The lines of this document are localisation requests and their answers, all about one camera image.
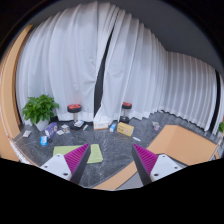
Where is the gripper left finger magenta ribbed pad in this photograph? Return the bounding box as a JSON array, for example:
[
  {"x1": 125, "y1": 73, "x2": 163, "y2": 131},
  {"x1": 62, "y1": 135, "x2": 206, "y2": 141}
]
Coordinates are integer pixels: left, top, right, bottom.
[{"x1": 41, "y1": 143, "x2": 91, "y2": 184}]

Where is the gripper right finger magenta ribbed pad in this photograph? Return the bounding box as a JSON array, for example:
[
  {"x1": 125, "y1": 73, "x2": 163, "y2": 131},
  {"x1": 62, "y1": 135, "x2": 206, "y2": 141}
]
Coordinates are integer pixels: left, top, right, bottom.
[{"x1": 132, "y1": 144, "x2": 181, "y2": 185}]

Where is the white cardboard box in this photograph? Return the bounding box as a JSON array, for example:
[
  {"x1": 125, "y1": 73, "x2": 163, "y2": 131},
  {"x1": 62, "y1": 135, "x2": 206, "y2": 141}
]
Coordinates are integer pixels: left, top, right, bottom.
[{"x1": 93, "y1": 120, "x2": 109, "y2": 130}]

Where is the white curtain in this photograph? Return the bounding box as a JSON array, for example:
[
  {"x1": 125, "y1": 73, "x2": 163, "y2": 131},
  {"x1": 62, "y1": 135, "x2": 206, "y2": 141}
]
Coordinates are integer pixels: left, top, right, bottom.
[
  {"x1": 94, "y1": 9, "x2": 224, "y2": 133},
  {"x1": 16, "y1": 2, "x2": 113, "y2": 121}
]

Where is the right red-topped stool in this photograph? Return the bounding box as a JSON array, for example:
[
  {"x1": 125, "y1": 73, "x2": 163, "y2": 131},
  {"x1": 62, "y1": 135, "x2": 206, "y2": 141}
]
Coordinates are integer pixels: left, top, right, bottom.
[{"x1": 120, "y1": 102, "x2": 132, "y2": 124}]

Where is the left red-topped stool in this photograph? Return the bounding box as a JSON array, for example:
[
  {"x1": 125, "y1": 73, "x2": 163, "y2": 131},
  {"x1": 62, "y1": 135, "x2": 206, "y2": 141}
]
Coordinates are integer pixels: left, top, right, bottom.
[{"x1": 67, "y1": 104, "x2": 82, "y2": 121}]

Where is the red-topped stool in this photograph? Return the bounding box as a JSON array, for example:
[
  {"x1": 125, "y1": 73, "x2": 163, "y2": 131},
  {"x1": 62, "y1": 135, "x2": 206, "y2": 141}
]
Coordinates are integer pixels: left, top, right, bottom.
[
  {"x1": 67, "y1": 104, "x2": 82, "y2": 121},
  {"x1": 120, "y1": 102, "x2": 132, "y2": 124}
]

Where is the green towel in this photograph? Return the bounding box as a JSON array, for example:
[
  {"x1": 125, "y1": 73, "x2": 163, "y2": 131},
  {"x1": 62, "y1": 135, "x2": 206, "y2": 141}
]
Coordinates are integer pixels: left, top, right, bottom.
[{"x1": 53, "y1": 144, "x2": 103, "y2": 164}]

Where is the left white curtain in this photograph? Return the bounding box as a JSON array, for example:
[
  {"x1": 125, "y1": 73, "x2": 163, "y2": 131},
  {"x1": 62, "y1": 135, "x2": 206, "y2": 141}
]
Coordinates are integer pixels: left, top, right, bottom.
[{"x1": 16, "y1": 2, "x2": 113, "y2": 121}]

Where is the small grey packet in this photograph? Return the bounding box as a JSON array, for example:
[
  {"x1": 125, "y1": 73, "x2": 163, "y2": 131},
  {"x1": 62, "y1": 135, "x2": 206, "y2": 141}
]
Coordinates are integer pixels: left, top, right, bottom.
[{"x1": 23, "y1": 130, "x2": 32, "y2": 138}]

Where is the purple box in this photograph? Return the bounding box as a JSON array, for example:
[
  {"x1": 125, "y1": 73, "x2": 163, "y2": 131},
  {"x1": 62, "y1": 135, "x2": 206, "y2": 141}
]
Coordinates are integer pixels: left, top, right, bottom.
[{"x1": 45, "y1": 122, "x2": 58, "y2": 138}]

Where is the right white curtain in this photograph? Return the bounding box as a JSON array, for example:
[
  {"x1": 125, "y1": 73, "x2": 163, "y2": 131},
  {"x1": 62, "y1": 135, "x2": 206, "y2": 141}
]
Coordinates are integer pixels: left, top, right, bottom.
[{"x1": 94, "y1": 9, "x2": 224, "y2": 133}]

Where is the yellow cardboard box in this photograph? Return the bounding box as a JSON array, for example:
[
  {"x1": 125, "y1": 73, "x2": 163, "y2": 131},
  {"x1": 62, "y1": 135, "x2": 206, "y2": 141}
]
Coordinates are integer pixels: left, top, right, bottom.
[{"x1": 117, "y1": 122, "x2": 134, "y2": 136}]

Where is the green potted plant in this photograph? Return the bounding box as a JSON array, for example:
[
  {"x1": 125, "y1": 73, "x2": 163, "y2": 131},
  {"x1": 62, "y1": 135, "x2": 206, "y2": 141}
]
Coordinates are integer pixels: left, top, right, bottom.
[{"x1": 22, "y1": 94, "x2": 59, "y2": 131}]

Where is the small blue white box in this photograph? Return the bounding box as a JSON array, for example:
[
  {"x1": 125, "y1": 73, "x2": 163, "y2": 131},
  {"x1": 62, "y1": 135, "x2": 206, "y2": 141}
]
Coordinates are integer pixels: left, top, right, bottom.
[{"x1": 109, "y1": 123, "x2": 117, "y2": 132}]

